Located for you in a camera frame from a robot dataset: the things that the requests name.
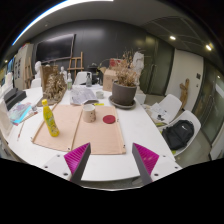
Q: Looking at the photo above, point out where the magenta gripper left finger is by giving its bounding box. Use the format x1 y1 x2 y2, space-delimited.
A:
64 143 91 184

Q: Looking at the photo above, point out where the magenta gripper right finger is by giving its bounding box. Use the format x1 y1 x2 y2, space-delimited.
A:
132 143 159 185

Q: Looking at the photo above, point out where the yellow drink bottle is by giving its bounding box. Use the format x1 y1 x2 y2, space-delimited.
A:
42 99 59 137

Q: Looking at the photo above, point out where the black backpack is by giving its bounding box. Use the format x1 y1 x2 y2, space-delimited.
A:
162 120 194 150

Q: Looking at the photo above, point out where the left pink cutting mat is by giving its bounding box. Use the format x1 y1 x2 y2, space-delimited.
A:
32 104 82 152

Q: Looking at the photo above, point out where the spotted beige ceramic cup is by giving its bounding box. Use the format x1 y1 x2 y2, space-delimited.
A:
82 104 96 123

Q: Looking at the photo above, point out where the white chair with papers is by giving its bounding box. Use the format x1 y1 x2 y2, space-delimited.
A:
150 94 182 124

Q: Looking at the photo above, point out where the round red coaster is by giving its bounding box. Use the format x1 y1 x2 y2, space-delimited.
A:
103 115 116 124

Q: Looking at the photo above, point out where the white chair with backpack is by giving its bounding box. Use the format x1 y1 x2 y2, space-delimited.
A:
159 110 201 156

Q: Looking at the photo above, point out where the red pencil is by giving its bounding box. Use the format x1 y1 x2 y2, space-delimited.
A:
17 121 25 141

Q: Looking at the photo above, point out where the crumpled newspaper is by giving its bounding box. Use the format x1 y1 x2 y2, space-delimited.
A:
70 86 98 105

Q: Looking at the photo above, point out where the dark grey plant pot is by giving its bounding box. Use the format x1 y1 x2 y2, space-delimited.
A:
112 81 137 106

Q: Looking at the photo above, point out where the small white cup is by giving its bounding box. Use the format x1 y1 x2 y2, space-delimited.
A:
96 91 104 99

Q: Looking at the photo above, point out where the colourful book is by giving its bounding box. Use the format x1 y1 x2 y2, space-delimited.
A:
8 102 31 125

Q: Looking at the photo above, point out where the brown dried model sculpture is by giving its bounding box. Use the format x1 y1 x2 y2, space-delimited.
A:
43 73 66 102

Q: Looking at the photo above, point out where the clear glass bottle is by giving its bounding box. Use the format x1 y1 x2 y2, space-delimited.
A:
86 73 92 87

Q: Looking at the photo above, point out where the white chair behind table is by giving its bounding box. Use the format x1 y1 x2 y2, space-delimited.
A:
74 71 92 85

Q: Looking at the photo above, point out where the dried brown plant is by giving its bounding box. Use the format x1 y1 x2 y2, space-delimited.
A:
115 51 137 87

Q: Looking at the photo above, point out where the cardboard box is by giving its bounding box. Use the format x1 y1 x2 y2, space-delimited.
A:
103 69 117 92

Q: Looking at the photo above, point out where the wooden easel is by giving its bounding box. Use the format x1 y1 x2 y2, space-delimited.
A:
68 53 84 76

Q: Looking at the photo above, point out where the white plaster bust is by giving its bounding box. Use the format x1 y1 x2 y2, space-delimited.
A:
35 61 41 79

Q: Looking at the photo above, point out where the black wall screen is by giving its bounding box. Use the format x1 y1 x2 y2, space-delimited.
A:
36 34 75 62

